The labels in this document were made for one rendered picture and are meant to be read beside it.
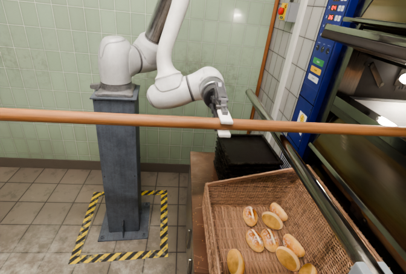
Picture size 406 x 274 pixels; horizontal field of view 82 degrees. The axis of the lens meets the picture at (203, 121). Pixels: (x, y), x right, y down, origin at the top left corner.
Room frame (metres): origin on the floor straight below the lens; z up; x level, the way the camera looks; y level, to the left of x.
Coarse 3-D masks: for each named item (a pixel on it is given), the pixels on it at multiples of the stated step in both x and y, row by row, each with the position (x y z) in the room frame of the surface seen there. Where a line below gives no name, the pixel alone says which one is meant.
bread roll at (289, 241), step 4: (284, 236) 0.67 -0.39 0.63; (288, 236) 0.66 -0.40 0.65; (292, 236) 0.66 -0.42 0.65; (284, 240) 0.66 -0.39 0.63; (288, 240) 0.65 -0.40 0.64; (292, 240) 0.64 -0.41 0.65; (296, 240) 0.65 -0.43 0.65; (284, 244) 0.65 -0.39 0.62; (288, 244) 0.64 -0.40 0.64; (292, 244) 0.63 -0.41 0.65; (296, 244) 0.63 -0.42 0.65; (300, 244) 0.63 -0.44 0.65; (292, 248) 0.62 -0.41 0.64; (296, 248) 0.62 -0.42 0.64; (300, 248) 0.62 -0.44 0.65; (296, 252) 0.61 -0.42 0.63; (300, 252) 0.61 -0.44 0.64; (304, 252) 0.61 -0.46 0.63; (300, 256) 0.60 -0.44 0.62
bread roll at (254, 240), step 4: (248, 232) 0.68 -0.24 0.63; (252, 232) 0.67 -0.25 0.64; (256, 232) 0.67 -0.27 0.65; (248, 236) 0.66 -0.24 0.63; (252, 236) 0.65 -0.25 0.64; (256, 236) 0.65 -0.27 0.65; (260, 236) 0.65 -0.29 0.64; (248, 240) 0.65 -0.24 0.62; (252, 240) 0.64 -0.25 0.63; (256, 240) 0.63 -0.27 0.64; (260, 240) 0.64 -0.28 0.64; (248, 244) 0.64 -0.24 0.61; (252, 244) 0.63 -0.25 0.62; (256, 244) 0.62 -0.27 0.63; (260, 244) 0.62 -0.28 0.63; (252, 248) 0.62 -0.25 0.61; (256, 248) 0.62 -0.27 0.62; (260, 248) 0.62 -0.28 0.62
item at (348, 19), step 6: (348, 18) 0.88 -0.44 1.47; (354, 18) 0.85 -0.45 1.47; (360, 18) 0.83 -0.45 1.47; (360, 24) 0.81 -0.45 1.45; (366, 24) 0.79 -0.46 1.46; (372, 24) 0.76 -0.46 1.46; (378, 24) 0.74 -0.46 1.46; (384, 24) 0.72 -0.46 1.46; (390, 24) 0.70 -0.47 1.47; (396, 24) 0.68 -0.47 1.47; (402, 24) 0.66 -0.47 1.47
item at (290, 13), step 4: (284, 4) 1.53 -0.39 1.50; (288, 4) 1.48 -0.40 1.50; (292, 4) 1.48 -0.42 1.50; (296, 4) 1.48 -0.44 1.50; (284, 8) 1.52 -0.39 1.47; (288, 8) 1.48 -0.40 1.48; (292, 8) 1.48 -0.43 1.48; (296, 8) 1.48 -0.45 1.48; (284, 12) 1.50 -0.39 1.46; (288, 12) 1.48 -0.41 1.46; (292, 12) 1.48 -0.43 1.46; (296, 12) 1.49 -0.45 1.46; (280, 16) 1.54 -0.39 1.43; (284, 16) 1.49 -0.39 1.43; (288, 16) 1.48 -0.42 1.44; (292, 16) 1.48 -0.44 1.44; (296, 16) 1.49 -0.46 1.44; (280, 20) 1.54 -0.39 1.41; (284, 20) 1.48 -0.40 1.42; (288, 20) 1.48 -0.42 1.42; (292, 20) 1.48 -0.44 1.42
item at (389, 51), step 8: (328, 32) 0.88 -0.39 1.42; (336, 32) 0.84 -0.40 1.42; (336, 40) 0.82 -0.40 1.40; (344, 40) 0.78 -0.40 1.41; (352, 40) 0.75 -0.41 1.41; (360, 40) 0.71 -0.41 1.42; (368, 40) 0.69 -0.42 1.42; (360, 48) 0.76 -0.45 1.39; (368, 48) 0.67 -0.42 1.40; (376, 48) 0.64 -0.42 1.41; (384, 48) 0.62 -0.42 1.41; (392, 48) 0.60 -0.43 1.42; (400, 48) 0.58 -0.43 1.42; (384, 56) 0.70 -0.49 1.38; (392, 56) 0.59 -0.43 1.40; (400, 56) 0.57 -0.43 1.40
